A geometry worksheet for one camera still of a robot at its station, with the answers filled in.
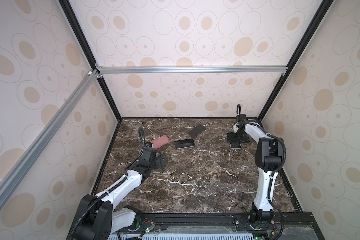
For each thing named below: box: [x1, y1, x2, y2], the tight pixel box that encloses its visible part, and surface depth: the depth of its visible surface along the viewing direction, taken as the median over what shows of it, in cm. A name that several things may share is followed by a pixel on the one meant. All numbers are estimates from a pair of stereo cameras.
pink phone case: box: [152, 135, 170, 149], surface depth 108 cm
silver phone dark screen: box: [174, 139, 196, 150], surface depth 106 cm
